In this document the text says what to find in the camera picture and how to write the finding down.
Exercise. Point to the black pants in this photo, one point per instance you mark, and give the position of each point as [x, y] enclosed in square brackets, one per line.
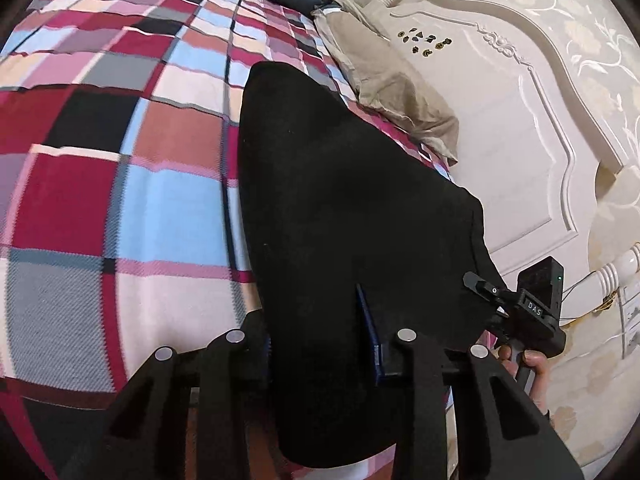
[350, 210]

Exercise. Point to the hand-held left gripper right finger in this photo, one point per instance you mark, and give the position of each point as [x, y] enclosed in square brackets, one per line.
[374, 357]

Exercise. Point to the white wall socket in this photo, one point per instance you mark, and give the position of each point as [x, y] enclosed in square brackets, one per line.
[631, 315]

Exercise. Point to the beige pillow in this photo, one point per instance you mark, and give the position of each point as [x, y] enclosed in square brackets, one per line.
[390, 85]

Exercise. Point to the white carved headboard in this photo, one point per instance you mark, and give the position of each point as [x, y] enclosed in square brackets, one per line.
[500, 160]

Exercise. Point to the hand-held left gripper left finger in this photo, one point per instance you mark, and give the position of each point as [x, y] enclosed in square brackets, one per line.
[250, 360]

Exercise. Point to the person's right hand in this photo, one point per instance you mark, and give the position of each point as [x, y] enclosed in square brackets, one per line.
[539, 367]

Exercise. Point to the cluster of small dark stickers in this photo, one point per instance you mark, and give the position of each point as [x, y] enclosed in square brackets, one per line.
[430, 38]

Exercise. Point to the plaid blanket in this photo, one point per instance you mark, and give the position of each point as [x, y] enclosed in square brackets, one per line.
[165, 210]

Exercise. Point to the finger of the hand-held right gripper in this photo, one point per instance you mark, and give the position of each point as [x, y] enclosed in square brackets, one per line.
[482, 287]

